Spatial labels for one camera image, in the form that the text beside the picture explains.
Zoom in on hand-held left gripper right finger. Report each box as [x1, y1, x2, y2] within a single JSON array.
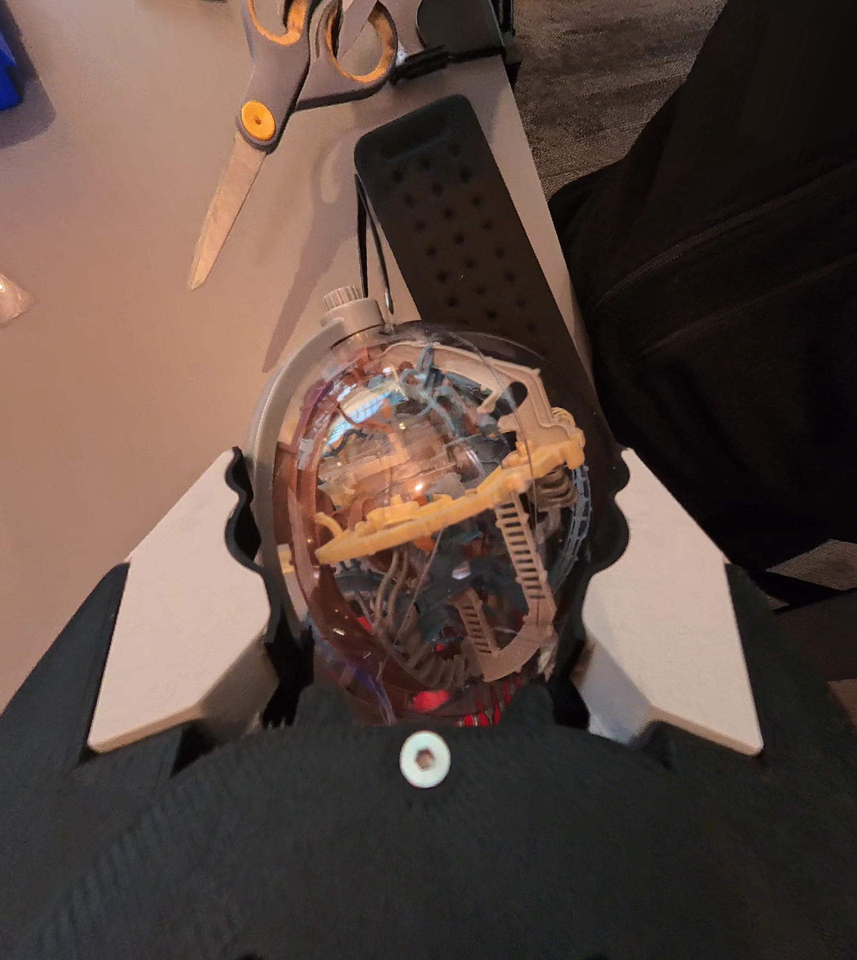
[[571, 446, 767, 756]]

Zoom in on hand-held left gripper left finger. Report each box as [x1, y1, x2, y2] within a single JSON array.
[[88, 446, 287, 754]]

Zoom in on clear maze ball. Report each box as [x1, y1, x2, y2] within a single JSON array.
[[246, 285, 598, 729]]

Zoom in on black tweezers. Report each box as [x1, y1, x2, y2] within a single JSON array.
[[354, 173, 400, 324]]

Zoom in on yellow-handled scissors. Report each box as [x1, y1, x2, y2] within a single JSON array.
[[186, 0, 401, 294]]

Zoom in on person's black clothing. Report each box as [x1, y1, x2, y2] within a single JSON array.
[[549, 0, 857, 604]]

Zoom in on black perforated pad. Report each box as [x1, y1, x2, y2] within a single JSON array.
[[352, 93, 628, 499]]

